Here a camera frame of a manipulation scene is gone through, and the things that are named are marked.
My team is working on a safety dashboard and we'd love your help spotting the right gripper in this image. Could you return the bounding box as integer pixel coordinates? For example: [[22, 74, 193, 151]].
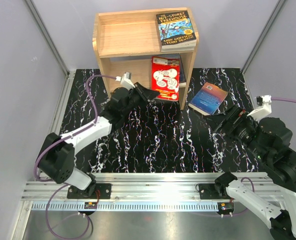
[[202, 103, 270, 162]]

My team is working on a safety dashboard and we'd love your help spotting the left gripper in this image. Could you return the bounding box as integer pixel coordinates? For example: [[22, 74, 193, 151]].
[[121, 82, 160, 117]]

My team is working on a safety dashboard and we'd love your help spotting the red 13-storey treehouse book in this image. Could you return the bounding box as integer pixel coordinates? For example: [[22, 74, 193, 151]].
[[151, 56, 180, 102]]

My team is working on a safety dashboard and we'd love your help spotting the blue sunset cover book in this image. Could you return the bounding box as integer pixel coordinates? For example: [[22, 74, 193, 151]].
[[188, 82, 228, 116]]

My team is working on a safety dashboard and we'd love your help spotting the purple 117-storey treehouse book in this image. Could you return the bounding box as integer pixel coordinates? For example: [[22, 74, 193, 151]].
[[160, 42, 197, 53]]

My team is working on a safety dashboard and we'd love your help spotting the black 169-storey treehouse book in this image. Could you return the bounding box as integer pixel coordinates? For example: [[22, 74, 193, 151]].
[[156, 10, 197, 48]]

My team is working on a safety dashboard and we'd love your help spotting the grey-blue dark cover book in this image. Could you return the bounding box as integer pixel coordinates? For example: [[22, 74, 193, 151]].
[[179, 56, 187, 87]]

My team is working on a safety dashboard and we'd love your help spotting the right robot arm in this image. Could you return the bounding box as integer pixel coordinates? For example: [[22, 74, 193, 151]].
[[204, 105, 296, 240]]

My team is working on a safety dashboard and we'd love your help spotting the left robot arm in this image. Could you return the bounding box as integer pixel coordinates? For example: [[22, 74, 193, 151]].
[[33, 82, 159, 199]]

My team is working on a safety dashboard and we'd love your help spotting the black marble pattern mat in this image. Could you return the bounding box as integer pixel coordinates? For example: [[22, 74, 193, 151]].
[[59, 68, 264, 174]]

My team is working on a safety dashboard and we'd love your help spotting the light wooden bookshelf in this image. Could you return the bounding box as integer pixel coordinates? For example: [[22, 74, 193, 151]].
[[91, 7, 199, 111]]

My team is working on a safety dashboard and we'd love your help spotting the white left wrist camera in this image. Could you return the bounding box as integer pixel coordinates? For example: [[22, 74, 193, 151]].
[[115, 71, 136, 90]]

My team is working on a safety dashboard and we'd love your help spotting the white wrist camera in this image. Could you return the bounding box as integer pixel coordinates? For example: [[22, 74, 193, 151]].
[[115, 71, 136, 90], [247, 95, 272, 122]]

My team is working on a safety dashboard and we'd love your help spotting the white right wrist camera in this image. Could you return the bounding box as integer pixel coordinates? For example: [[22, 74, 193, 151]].
[[247, 95, 272, 122]]

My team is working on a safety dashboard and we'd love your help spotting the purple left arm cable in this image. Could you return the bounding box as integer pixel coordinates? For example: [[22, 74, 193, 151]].
[[32, 74, 121, 238]]

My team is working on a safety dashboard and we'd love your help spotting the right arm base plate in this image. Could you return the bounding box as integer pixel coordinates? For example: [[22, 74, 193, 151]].
[[195, 183, 230, 200]]

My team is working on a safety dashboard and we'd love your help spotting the aluminium mounting rail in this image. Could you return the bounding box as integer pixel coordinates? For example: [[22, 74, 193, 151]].
[[21, 172, 289, 203]]

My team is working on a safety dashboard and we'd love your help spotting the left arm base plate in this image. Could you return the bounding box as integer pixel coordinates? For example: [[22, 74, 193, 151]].
[[66, 183, 112, 200]]

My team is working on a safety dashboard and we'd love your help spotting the slotted cable duct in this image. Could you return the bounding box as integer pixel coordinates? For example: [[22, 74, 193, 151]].
[[32, 201, 219, 212]]

